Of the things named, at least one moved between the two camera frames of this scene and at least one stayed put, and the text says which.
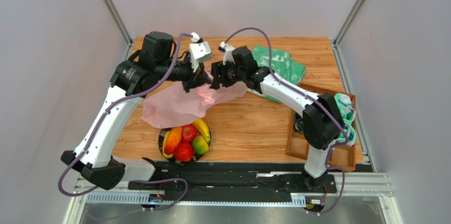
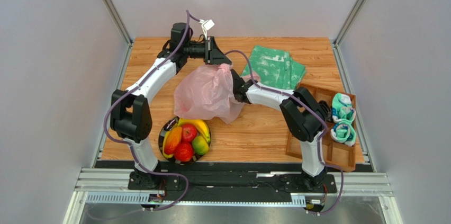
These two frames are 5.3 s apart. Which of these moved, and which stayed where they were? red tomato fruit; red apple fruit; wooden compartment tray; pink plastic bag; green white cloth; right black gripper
Moved: pink plastic bag; right black gripper
Stayed: wooden compartment tray; red tomato fruit; red apple fruit; green white cloth
